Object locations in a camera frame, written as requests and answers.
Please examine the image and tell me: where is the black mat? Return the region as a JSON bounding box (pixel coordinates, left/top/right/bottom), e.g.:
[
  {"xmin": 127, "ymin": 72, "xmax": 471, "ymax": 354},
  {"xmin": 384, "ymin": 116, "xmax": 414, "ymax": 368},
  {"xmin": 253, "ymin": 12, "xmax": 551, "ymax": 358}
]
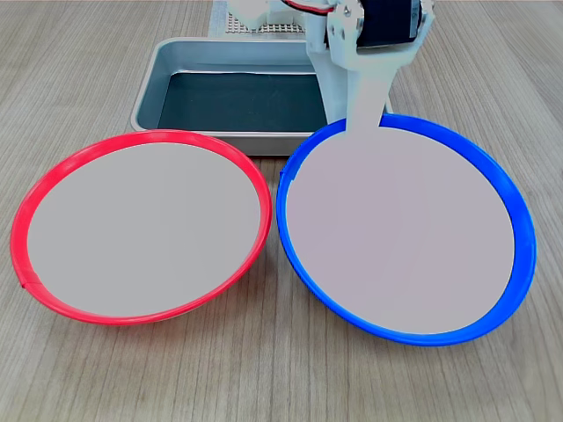
[{"xmin": 157, "ymin": 71, "xmax": 330, "ymax": 134}]

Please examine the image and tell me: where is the white plate with red rim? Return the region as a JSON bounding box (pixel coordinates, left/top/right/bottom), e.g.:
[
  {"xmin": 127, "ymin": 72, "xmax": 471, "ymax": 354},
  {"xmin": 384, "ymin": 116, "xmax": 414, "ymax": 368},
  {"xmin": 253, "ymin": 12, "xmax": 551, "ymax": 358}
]
[{"xmin": 10, "ymin": 129, "xmax": 273, "ymax": 327}]

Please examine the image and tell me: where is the pale perforated base plate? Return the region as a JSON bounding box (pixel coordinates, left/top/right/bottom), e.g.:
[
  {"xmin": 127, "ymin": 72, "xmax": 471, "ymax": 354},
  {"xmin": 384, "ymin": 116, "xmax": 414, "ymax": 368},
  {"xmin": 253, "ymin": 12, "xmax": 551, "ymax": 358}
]
[{"xmin": 224, "ymin": 10, "xmax": 307, "ymax": 34}]

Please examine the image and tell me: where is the steel tray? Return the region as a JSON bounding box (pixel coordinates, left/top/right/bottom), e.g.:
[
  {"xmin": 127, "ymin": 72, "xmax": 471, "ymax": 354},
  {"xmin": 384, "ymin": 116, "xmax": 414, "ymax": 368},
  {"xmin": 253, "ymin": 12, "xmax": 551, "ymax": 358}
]
[{"xmin": 130, "ymin": 36, "xmax": 395, "ymax": 158}]

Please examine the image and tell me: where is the white plate with blue rim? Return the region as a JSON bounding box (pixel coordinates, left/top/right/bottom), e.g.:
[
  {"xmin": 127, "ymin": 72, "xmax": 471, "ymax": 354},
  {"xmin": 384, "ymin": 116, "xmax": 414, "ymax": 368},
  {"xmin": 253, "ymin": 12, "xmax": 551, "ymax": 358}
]
[{"xmin": 275, "ymin": 113, "xmax": 538, "ymax": 348}]

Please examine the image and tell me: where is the red cable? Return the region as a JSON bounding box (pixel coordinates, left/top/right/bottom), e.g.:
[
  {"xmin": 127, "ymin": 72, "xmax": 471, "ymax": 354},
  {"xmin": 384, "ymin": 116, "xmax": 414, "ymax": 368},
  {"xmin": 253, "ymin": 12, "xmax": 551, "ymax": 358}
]
[{"xmin": 281, "ymin": 0, "xmax": 336, "ymax": 15}]

